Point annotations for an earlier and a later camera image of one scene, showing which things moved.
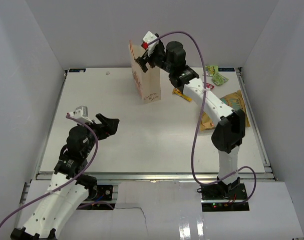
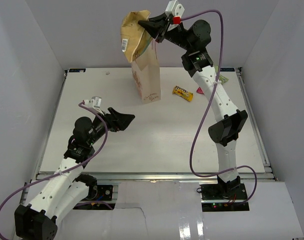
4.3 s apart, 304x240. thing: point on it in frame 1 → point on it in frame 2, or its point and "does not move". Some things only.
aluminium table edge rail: x=268 y=174 does not move
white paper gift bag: x=147 y=82 does not move
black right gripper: x=155 y=51 → x=159 y=26
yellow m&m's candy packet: x=178 y=92 does not move
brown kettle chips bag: x=235 y=101 → x=134 y=37
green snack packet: x=219 y=79 does not move
